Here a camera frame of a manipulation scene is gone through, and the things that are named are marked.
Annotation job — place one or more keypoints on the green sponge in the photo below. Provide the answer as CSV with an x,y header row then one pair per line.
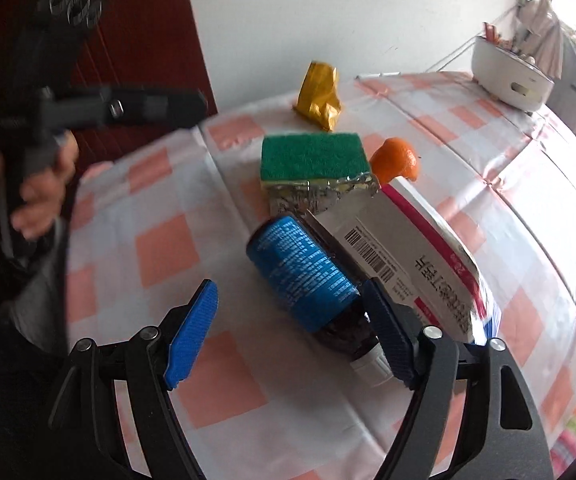
x,y
313,157

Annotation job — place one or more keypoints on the person's left hand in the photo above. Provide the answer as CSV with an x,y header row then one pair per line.
x,y
43,200

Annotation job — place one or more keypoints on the gold foil wrapper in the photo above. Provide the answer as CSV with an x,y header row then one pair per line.
x,y
319,95

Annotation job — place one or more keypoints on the dark red wooden board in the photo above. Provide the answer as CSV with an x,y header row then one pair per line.
x,y
143,35

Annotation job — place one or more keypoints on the white floor appliance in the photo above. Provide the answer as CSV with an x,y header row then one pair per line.
x,y
575,90

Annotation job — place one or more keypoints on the white and red box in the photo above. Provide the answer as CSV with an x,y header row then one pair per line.
x,y
417,260

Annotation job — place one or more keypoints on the pink checkered tablecloth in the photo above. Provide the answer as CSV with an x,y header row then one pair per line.
x,y
318,410

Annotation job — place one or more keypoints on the silver foil blister pack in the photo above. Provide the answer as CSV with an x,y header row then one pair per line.
x,y
313,197

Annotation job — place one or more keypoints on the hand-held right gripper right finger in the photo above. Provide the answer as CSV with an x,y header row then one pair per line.
x,y
392,337

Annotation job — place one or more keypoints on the orange mandarin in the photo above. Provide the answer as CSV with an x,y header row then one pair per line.
x,y
395,160

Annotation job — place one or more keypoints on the white caddy with pens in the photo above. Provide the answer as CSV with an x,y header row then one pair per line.
x,y
507,75

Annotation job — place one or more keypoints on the striped folded cloth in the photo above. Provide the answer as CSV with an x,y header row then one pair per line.
x,y
540,25

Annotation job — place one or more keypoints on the blue label bottle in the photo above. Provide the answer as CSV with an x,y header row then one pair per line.
x,y
303,270

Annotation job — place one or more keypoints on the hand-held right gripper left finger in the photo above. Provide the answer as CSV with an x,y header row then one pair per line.
x,y
190,340

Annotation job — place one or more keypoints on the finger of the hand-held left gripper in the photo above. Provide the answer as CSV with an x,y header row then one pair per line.
x,y
163,106

